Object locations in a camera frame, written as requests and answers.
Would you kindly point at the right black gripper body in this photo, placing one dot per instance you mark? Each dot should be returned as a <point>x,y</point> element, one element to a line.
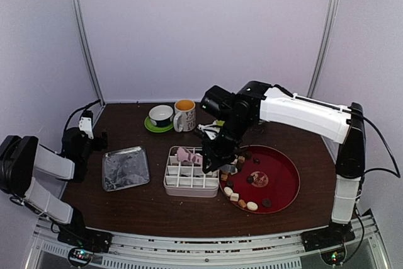
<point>227,146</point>

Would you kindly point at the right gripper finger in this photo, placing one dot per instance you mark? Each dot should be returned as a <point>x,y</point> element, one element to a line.
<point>209,164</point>
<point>225,164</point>

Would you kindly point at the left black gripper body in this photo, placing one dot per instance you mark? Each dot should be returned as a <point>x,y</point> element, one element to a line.
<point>99,145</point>

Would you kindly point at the pink metal tongs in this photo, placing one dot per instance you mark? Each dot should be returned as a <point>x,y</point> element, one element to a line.
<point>185,155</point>

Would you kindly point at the bunny tin lid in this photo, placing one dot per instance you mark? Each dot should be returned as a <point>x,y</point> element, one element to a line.
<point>125,168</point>

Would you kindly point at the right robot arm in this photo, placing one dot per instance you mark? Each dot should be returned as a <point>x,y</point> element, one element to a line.
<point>272,103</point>

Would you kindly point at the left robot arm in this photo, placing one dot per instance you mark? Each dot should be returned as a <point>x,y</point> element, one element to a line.
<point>26,163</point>

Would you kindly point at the dark swirl chocolate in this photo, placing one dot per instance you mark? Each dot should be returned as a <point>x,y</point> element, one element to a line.
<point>249,179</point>

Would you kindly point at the tan striped chocolate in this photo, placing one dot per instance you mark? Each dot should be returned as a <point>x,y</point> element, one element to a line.
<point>242,204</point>

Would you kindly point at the white round swirl chocolate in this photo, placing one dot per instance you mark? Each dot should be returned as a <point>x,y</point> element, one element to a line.
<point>252,206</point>

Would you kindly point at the dark heart chocolate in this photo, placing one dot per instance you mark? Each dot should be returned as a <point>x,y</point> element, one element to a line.
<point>266,203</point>

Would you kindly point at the silver divided tin box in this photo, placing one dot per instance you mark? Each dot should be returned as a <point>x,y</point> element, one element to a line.
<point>183,179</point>

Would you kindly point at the round red tray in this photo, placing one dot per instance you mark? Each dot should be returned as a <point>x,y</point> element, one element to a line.
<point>275,177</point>

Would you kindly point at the patterned mug yellow inside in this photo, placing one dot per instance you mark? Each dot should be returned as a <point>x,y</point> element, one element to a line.
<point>184,116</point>

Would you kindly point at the green saucer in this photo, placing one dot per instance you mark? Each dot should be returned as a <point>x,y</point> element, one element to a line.
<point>158,126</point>

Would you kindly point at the white and navy cup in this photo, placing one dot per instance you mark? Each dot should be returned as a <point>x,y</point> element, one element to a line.
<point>161,112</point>

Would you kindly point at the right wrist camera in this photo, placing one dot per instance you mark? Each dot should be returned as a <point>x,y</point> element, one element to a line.
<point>209,131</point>

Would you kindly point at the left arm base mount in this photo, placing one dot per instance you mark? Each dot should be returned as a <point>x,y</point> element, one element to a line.
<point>84,248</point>

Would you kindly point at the metal front rail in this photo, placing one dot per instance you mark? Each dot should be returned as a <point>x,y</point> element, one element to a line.
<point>268,251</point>

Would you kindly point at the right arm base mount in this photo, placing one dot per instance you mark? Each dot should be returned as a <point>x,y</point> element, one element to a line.
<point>330,244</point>

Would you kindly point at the left aluminium frame post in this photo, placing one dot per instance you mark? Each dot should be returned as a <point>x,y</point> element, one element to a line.
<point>88,59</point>

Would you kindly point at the aluminium frame post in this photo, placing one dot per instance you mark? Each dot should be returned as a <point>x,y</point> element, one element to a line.
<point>88,59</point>
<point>332,8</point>

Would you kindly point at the right aluminium frame post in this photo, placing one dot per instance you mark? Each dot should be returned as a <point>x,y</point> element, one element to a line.
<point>332,8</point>

